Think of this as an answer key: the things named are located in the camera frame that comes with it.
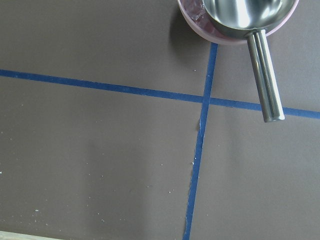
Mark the pink bowl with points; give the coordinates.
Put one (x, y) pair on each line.
(201, 24)

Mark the metal scoop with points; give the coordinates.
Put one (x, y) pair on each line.
(251, 20)

